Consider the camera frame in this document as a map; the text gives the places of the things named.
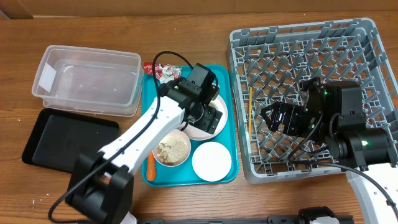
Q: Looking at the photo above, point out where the orange carrot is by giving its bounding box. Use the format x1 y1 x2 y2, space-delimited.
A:
146 152 156 182

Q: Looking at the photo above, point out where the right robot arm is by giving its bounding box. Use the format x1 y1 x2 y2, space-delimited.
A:
261 78 397 223

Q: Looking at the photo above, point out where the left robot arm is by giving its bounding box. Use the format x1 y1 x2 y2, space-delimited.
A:
48 63 221 223

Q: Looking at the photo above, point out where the black plastic tray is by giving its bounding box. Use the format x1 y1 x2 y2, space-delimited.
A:
22 108 119 173

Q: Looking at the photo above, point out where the small white plate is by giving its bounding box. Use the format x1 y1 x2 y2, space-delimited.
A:
192 142 232 182

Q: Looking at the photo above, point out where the red snack wrapper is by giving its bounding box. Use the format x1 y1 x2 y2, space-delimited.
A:
155 63 182 84

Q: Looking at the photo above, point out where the teal serving tray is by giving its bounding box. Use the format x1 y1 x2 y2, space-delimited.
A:
142 64 239 187

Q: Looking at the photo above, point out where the bowl with food scraps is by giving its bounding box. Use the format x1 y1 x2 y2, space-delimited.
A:
152 129 191 167

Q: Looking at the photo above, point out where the clear plastic bin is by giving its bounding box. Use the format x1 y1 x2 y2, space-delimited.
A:
31 45 144 117

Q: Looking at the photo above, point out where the yellow chopstick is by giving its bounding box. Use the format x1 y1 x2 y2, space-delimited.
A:
248 86 252 141

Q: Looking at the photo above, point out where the large pink plate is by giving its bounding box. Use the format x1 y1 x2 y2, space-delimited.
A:
183 96 228 141

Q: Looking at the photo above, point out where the grey dishwasher rack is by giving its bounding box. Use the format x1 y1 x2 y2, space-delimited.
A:
227 18 397 184

